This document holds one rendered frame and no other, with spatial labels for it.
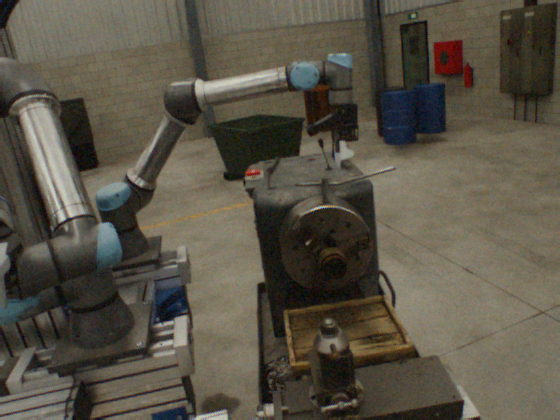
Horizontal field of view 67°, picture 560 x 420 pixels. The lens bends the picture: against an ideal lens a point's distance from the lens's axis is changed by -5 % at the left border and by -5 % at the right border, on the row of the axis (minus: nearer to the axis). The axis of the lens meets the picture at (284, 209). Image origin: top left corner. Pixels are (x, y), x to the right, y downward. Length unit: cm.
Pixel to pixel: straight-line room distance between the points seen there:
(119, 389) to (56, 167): 58
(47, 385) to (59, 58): 1045
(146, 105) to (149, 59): 108
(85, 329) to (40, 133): 46
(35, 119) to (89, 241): 27
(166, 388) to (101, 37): 1055
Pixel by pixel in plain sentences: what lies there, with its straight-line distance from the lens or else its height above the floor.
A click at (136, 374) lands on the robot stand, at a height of 106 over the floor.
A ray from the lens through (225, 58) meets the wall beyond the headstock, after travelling 1161.
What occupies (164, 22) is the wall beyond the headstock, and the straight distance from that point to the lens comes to 1149.
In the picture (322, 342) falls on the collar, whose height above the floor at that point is 114.
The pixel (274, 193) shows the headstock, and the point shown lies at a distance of 163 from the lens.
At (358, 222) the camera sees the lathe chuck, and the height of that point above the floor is 116.
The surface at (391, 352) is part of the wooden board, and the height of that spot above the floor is 90.
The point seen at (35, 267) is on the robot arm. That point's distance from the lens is 78.
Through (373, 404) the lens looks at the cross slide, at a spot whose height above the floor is 97.
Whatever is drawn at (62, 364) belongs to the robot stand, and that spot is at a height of 116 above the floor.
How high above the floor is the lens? 173
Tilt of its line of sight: 19 degrees down
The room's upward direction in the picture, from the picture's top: 8 degrees counter-clockwise
